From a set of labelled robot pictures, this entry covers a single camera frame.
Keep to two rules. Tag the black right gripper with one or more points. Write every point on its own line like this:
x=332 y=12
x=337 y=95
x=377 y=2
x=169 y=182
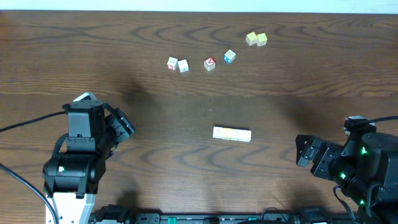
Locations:
x=331 y=150

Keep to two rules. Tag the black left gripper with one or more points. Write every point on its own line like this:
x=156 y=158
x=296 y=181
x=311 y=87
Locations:
x=121 y=123

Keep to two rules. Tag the plain wooden block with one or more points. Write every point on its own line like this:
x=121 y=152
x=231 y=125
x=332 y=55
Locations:
x=245 y=135

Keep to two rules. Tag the yellow number wooden block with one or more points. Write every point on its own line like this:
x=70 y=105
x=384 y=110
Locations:
x=227 y=133

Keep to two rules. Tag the soccer ball wooden block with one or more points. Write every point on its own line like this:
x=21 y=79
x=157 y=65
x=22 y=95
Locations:
x=217 y=132

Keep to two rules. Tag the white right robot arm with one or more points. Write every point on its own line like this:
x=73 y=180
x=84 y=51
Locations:
x=364 y=168

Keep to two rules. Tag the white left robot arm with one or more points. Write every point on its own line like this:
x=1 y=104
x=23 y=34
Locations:
x=78 y=161

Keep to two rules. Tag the white letter block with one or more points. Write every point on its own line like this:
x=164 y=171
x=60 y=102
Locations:
x=183 y=65

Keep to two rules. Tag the red A block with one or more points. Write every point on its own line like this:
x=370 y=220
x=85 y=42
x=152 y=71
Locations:
x=209 y=63

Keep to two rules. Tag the blue edged block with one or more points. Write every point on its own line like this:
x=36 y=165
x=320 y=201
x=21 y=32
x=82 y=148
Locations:
x=229 y=56

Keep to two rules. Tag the pale yellow block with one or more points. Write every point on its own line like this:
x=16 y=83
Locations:
x=251 y=38

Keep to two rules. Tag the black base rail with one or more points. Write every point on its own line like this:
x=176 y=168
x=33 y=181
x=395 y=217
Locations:
x=311 y=215

